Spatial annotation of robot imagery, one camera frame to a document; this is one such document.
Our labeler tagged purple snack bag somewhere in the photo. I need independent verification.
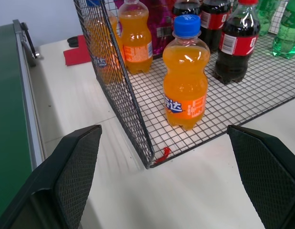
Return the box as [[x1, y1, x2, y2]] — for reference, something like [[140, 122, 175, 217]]
[[113, 0, 177, 57]]

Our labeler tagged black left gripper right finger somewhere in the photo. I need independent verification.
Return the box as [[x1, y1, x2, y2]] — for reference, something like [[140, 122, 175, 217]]
[[226, 125, 295, 229]]

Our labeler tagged cola bottle red label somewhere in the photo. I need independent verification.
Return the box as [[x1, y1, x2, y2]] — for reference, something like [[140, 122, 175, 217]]
[[199, 0, 232, 53], [171, 0, 202, 31]]

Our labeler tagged green conveyor belt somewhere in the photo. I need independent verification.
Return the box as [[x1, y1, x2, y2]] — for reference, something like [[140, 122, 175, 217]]
[[0, 20, 46, 217]]

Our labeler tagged black wire mesh basket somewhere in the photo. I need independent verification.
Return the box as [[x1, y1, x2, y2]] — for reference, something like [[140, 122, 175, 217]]
[[73, 0, 295, 169]]

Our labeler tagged cola bottle red cap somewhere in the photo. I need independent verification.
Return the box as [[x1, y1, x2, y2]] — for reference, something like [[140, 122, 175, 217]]
[[213, 0, 261, 85]]

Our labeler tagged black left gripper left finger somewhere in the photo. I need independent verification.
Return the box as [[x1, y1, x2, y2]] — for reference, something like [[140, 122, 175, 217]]
[[0, 124, 103, 229]]

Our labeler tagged orange soda bottle blue cap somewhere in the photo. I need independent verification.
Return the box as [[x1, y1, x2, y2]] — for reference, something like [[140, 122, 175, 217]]
[[162, 14, 211, 131]]

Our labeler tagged red cloth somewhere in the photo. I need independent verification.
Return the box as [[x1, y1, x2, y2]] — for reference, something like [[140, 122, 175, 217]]
[[63, 34, 92, 67]]

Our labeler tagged black ring object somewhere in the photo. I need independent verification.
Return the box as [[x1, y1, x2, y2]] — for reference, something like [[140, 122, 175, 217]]
[[67, 36, 79, 48]]

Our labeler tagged green soda bottle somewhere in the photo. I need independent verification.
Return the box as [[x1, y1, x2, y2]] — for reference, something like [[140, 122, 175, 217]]
[[255, 0, 280, 37], [272, 0, 295, 59]]

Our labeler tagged red twist tie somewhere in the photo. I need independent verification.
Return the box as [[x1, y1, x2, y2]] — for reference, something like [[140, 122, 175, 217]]
[[153, 146, 171, 165]]

